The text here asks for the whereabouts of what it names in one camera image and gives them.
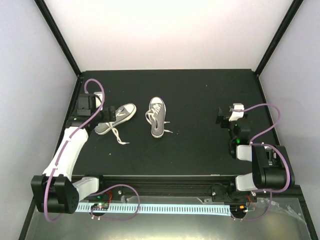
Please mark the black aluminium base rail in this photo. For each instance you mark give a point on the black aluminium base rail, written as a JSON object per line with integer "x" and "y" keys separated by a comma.
{"x": 217, "y": 188}

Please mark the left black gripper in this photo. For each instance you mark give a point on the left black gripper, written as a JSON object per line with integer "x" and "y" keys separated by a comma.
{"x": 107, "y": 118}

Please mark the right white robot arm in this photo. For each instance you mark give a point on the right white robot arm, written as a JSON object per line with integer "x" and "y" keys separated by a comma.
{"x": 271, "y": 170}

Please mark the white slotted cable duct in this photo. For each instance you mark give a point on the white slotted cable duct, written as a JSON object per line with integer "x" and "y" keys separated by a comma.
{"x": 143, "y": 208}

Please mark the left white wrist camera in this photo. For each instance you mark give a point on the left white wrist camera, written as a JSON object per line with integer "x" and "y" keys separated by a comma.
{"x": 99, "y": 95}

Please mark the right black frame post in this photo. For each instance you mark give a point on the right black frame post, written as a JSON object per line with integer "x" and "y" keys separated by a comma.
{"x": 285, "y": 23}

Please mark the left black frame post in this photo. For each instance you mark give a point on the left black frame post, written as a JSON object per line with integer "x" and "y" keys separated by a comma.
{"x": 49, "y": 19}

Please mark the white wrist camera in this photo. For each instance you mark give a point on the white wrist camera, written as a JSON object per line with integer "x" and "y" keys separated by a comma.
{"x": 99, "y": 95}
{"x": 237, "y": 112}

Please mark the black frame post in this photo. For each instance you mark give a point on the black frame post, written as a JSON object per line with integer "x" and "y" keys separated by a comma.
{"x": 49, "y": 19}
{"x": 285, "y": 23}

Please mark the grey sneaker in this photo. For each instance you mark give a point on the grey sneaker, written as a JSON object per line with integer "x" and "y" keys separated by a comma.
{"x": 155, "y": 116}
{"x": 123, "y": 114}

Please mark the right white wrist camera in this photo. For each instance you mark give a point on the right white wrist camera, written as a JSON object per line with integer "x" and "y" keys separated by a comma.
{"x": 237, "y": 112}

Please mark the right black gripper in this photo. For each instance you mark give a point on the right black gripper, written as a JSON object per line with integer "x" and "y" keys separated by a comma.
{"x": 219, "y": 117}

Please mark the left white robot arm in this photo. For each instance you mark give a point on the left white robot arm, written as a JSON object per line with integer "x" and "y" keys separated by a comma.
{"x": 53, "y": 190}

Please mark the left small circuit board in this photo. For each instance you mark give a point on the left small circuit board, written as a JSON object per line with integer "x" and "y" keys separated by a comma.
{"x": 100, "y": 206}

